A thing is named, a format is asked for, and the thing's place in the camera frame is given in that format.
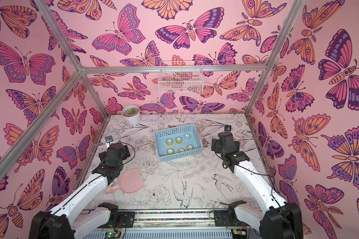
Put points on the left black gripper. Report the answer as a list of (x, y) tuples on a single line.
[(125, 152)]

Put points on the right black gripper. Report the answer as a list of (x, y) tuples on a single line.
[(225, 136)]

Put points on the clear white tape roll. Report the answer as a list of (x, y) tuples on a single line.
[(187, 136)]

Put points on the light blue plastic storage basket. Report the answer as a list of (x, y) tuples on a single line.
[(160, 137)]

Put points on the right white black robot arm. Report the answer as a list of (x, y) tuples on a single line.
[(276, 218)]

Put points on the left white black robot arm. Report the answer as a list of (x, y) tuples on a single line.
[(61, 222)]

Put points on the pink hand mirror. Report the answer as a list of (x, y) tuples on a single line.
[(130, 182)]

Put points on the white pot with succulent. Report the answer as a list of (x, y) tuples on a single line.
[(132, 114)]

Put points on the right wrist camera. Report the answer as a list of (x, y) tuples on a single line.
[(227, 128)]

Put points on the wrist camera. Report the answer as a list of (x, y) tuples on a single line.
[(109, 140), (227, 128)]

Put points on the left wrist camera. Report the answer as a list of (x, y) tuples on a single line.
[(109, 140)]

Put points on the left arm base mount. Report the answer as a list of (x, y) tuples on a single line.
[(108, 215)]

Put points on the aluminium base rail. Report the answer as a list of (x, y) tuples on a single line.
[(176, 224)]

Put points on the white wire wall basket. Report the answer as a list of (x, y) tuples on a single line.
[(180, 77)]

